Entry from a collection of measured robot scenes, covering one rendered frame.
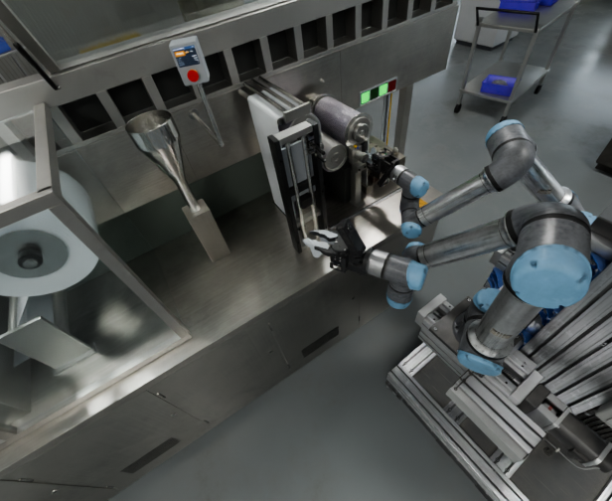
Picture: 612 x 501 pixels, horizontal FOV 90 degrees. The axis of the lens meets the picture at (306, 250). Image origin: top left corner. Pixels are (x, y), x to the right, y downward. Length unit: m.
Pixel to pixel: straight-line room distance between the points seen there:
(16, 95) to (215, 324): 0.93
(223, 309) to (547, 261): 1.03
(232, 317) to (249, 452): 0.97
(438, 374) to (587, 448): 0.72
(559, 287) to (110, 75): 1.33
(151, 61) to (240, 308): 0.92
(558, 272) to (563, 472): 1.35
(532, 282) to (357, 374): 1.47
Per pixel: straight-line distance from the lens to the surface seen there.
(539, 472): 1.90
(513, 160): 1.17
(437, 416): 1.79
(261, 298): 1.25
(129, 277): 0.97
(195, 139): 1.42
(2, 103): 1.34
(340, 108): 1.42
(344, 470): 1.94
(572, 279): 0.71
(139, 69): 1.31
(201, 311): 1.31
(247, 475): 2.01
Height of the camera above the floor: 1.94
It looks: 50 degrees down
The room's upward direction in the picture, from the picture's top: 11 degrees counter-clockwise
